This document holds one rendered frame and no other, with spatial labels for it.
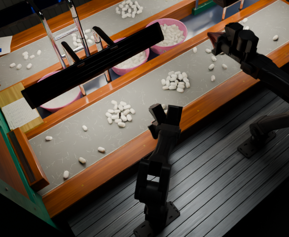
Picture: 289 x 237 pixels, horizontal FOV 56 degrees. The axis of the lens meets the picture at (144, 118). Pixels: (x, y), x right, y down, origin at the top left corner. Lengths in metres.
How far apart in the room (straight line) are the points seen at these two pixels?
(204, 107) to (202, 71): 0.26
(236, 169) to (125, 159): 0.50
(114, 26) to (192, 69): 0.63
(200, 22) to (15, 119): 1.28
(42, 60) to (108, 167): 0.85
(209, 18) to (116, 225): 1.43
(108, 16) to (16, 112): 0.89
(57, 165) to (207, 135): 0.72
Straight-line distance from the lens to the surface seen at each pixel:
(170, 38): 1.71
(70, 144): 1.33
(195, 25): 1.92
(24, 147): 1.26
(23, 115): 1.47
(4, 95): 1.62
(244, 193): 1.27
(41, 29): 1.95
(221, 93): 1.40
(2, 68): 1.84
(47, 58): 1.76
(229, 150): 1.34
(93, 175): 1.19
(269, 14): 1.97
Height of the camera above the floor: 1.83
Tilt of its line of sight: 56 degrees down
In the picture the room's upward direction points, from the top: 8 degrees counter-clockwise
